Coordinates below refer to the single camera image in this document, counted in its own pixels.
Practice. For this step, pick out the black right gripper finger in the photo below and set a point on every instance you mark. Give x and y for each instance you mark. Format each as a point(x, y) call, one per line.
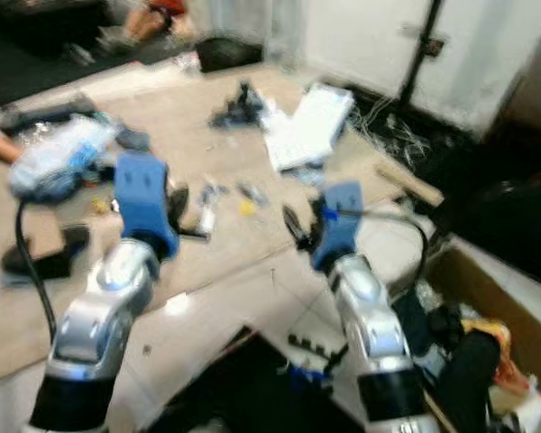
point(309, 215)
point(293, 225)

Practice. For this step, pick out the brown cardboard rubbish box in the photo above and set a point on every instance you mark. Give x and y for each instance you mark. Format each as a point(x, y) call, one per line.
point(505, 316)

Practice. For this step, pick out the small yellow item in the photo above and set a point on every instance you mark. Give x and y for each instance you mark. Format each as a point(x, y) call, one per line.
point(247, 207)

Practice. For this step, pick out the brown wooden block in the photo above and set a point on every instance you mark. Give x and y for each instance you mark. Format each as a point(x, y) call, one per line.
point(408, 184)

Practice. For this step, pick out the black spare gripper mechanism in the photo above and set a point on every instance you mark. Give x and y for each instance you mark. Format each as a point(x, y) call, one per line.
point(237, 106)

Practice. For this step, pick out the white and blue plastic bag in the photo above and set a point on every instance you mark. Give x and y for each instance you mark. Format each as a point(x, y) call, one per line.
point(59, 158)

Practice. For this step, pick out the black backpack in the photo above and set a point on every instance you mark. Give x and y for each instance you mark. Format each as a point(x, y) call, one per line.
point(227, 54)

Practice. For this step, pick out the dark grey handheld controller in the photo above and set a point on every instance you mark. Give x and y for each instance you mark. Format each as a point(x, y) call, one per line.
point(41, 115)

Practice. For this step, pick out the seated person in red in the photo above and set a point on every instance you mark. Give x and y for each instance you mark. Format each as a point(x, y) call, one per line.
point(160, 18)

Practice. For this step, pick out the black tripod stand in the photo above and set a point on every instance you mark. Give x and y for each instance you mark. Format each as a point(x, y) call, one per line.
point(424, 45)

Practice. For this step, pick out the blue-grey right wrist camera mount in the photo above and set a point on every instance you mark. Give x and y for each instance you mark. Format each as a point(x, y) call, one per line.
point(338, 221)

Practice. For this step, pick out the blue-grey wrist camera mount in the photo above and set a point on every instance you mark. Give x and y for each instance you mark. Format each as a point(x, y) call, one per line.
point(338, 221)
point(146, 203)

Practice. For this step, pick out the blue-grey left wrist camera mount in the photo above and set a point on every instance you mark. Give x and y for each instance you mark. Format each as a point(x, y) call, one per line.
point(146, 203)

